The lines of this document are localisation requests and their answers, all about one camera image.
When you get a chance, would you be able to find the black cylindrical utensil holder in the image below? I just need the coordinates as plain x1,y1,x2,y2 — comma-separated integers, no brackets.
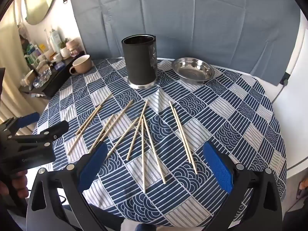
121,34,158,89

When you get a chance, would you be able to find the group of wooden chopsticks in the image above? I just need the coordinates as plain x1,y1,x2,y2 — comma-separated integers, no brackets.
68,93,198,193

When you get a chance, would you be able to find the round wall mirror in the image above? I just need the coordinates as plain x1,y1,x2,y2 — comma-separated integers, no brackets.
23,0,60,26

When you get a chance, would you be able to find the white lotion bottle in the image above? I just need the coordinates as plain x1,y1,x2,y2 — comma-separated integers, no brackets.
49,29,62,52

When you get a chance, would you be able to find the crystal glass dish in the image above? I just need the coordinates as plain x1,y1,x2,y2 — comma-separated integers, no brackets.
32,66,52,88

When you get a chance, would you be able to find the black side shelf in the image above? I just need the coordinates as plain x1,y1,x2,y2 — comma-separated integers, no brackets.
19,50,85,100

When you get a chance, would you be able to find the person's left hand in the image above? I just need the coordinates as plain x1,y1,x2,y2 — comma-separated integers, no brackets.
0,170,30,199

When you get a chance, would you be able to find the pink glass jar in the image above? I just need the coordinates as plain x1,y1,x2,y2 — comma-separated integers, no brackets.
66,40,80,58

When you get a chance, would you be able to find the beige ceramic mug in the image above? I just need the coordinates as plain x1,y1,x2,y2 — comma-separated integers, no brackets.
69,54,94,75

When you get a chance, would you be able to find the grey-blue cloth backdrop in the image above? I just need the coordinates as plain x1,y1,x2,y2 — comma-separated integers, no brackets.
68,0,302,87

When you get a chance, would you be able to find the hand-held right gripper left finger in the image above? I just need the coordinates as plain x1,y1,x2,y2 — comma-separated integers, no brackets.
25,141,110,231

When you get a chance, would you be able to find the grey power cable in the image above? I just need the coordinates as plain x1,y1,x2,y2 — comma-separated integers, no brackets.
273,79,288,104

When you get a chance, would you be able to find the beige curtain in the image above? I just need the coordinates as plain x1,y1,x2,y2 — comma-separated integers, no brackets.
0,17,33,135

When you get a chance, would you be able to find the stainless steel bowl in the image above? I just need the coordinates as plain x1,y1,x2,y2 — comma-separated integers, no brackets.
171,57,215,84

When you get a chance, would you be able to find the blue white patterned tablecloth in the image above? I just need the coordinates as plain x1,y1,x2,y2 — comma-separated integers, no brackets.
32,57,287,227

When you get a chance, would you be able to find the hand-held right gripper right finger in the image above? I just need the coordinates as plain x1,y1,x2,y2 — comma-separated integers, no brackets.
203,141,283,231

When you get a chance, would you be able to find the small plant in white pot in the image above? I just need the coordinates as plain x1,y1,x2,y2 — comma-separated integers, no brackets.
60,38,71,59

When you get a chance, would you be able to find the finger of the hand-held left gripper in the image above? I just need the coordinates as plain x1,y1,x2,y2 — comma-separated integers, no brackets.
8,120,70,150
0,112,41,136

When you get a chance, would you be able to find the clutter of toiletry packets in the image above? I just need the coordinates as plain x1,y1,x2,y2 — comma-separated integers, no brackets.
18,22,60,87

